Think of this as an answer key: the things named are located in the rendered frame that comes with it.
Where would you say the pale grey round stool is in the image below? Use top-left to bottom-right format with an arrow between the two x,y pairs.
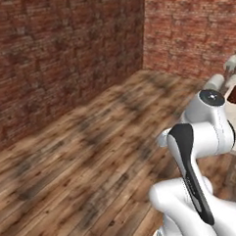
222,54 -> 236,75
202,72 -> 226,94

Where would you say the dark red tray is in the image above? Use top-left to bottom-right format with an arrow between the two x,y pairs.
225,84 -> 236,108

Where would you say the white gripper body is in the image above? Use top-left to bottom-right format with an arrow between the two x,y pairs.
155,128 -> 172,149

